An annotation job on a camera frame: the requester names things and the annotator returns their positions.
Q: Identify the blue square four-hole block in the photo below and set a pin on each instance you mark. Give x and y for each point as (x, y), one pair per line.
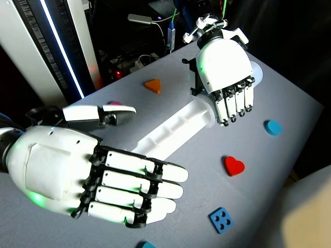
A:
(222, 224)

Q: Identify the white power strip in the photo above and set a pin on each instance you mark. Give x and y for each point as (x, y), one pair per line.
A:
(141, 62)

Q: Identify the red heart block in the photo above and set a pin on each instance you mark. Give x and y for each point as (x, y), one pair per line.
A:
(232, 166)

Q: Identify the white column with light strip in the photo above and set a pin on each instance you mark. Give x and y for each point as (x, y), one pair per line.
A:
(15, 51)

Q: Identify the orange triangle block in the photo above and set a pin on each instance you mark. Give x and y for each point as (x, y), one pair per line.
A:
(153, 85)

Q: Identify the grey table cloth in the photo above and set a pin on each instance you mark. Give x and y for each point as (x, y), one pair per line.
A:
(232, 144)

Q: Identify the silver grey adapter box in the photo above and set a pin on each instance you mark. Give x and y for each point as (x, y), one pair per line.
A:
(139, 19)

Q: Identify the blue disc block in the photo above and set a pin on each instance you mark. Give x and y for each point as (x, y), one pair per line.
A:
(272, 127)

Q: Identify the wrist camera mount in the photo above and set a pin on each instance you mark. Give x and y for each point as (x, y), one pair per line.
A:
(238, 33)

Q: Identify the beige blurry foreground object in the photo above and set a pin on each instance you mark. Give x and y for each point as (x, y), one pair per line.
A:
(310, 219)

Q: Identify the pink disc block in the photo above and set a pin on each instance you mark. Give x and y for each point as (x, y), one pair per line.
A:
(115, 103)

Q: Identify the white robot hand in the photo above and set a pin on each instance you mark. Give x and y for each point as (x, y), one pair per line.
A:
(51, 165)
(222, 64)

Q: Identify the white translucent tube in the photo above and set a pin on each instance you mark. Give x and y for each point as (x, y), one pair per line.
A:
(175, 126)

